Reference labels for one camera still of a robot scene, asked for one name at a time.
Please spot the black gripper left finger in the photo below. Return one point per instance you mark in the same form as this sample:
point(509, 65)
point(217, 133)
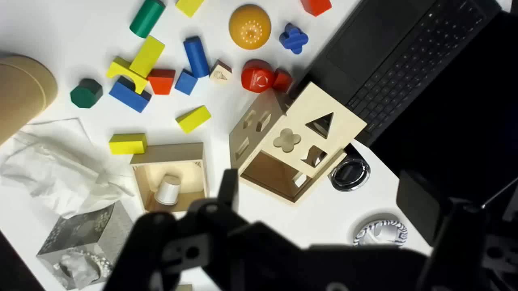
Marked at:
point(162, 253)

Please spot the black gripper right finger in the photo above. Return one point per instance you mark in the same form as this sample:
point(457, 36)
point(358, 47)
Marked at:
point(463, 243)

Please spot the blue cross block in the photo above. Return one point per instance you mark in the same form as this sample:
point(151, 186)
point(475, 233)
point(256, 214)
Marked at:
point(293, 39)

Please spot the red rectangular block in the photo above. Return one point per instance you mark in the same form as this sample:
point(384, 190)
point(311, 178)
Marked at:
point(316, 5)

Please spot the pale cylinder block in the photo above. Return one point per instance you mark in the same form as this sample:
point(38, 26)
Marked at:
point(169, 190)

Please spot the silver tissue box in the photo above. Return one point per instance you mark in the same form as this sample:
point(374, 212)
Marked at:
point(86, 245)

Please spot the open wooden tray box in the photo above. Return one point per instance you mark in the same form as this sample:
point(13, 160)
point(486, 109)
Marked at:
point(170, 156)

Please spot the blue arch block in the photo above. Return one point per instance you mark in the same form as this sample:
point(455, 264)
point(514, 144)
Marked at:
point(130, 97)

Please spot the red trapezoid block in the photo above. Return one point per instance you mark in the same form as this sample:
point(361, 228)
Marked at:
point(162, 81)

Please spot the small blue cube block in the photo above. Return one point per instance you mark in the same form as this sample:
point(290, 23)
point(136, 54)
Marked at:
point(187, 81)

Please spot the wooden shape sorter box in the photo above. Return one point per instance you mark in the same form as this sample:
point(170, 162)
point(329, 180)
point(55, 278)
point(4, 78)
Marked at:
point(293, 141)

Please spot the green hexagonal block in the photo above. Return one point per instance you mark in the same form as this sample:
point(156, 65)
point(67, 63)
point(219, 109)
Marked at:
point(86, 93)

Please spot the yellow arch block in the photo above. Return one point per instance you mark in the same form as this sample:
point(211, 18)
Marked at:
point(122, 70)

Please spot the small natural wood block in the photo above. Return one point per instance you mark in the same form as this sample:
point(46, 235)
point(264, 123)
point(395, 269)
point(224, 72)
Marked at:
point(221, 72)

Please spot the long yellow block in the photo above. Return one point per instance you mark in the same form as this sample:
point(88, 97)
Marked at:
point(146, 57)

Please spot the blue cylinder block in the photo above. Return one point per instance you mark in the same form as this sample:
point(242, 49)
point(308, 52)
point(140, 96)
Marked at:
point(196, 57)

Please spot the red round block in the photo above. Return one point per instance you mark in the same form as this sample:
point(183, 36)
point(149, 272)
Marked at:
point(256, 75)

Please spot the small red block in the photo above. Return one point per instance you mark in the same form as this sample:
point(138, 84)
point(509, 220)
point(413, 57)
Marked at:
point(282, 80)

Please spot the green cylinder block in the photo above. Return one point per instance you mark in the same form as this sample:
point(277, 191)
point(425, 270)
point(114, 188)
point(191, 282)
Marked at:
point(146, 17)

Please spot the orange dome block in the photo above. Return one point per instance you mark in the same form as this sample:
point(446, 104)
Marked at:
point(250, 26)

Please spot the patterned paper cup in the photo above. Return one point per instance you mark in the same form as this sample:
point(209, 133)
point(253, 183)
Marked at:
point(381, 232)

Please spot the black tumbler mug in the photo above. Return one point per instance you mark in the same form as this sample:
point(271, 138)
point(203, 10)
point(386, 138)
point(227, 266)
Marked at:
point(350, 173)

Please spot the crumpled white plastic bag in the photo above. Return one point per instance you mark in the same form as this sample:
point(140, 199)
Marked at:
point(49, 172)

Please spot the black laptop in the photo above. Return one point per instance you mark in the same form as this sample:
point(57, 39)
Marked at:
point(389, 49)

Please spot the tan water bottle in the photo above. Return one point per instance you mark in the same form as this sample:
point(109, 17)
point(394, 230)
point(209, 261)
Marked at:
point(22, 94)

